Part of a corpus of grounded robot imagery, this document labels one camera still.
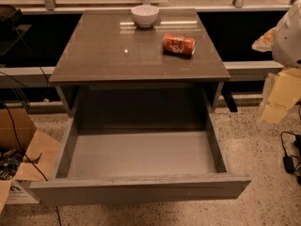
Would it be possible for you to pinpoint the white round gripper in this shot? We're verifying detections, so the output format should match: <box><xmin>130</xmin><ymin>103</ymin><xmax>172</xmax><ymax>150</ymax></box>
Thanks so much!
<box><xmin>252</xmin><ymin>0</ymin><xmax>301</xmax><ymax>130</ymax></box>

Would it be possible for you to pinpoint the red coke can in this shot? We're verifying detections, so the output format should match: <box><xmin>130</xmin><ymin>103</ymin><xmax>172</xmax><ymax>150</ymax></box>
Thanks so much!
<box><xmin>162</xmin><ymin>34</ymin><xmax>196</xmax><ymax>56</ymax></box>

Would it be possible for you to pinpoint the grey cabinet with glossy top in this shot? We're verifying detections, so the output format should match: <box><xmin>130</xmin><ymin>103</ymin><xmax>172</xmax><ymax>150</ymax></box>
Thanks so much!
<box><xmin>48</xmin><ymin>8</ymin><xmax>231</xmax><ymax>118</ymax></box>

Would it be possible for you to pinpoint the open grey top drawer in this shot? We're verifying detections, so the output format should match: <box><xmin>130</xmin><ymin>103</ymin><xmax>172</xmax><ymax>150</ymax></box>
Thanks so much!
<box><xmin>28</xmin><ymin>86</ymin><xmax>252</xmax><ymax>207</ymax></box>

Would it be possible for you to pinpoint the white ceramic bowl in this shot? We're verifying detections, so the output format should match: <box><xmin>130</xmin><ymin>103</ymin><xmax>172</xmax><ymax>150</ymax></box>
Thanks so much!
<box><xmin>131</xmin><ymin>5</ymin><xmax>159</xmax><ymax>27</ymax></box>

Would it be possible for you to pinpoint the brown cardboard box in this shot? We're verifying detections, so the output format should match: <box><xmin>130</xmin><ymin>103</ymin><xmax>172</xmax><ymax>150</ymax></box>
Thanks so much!
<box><xmin>0</xmin><ymin>109</ymin><xmax>59</xmax><ymax>212</ymax></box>

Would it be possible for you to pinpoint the black power adapter with cable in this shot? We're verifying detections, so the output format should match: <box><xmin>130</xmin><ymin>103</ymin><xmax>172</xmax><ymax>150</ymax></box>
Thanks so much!
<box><xmin>280</xmin><ymin>131</ymin><xmax>301</xmax><ymax>186</ymax></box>

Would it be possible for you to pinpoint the black cable on floor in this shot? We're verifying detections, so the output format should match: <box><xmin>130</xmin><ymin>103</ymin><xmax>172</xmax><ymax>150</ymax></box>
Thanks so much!
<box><xmin>0</xmin><ymin>69</ymin><xmax>63</xmax><ymax>226</ymax></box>

